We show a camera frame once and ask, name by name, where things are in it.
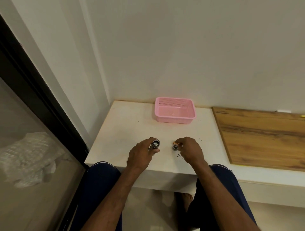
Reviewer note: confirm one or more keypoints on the person's left hand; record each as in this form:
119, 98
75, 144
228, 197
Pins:
138, 157

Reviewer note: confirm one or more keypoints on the person's right hand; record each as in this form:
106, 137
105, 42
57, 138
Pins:
193, 151

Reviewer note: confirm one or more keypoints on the copper-coloured old battery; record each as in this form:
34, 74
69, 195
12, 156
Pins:
179, 144
176, 142

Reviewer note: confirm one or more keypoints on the grey flashlight tail cap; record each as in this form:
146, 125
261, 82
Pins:
175, 147

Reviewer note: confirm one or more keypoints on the grey flashlight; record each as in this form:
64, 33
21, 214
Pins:
155, 145

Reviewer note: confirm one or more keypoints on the pink plastic basket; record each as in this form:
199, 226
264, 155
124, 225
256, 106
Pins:
175, 111

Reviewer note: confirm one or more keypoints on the person's left forearm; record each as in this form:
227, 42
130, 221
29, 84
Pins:
112, 202

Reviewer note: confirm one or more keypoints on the person's right forearm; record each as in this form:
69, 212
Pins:
221, 200

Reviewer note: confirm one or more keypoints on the person's left leg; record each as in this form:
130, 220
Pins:
100, 180

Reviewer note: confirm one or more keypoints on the person's right foot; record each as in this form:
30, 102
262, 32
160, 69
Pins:
188, 201

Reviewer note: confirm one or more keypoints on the wood-grain board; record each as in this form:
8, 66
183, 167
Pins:
262, 138

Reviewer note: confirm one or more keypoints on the clear bubble wrap sheet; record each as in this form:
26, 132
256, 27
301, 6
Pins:
28, 157

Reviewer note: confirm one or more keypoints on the black door frame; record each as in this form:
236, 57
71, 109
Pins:
40, 95

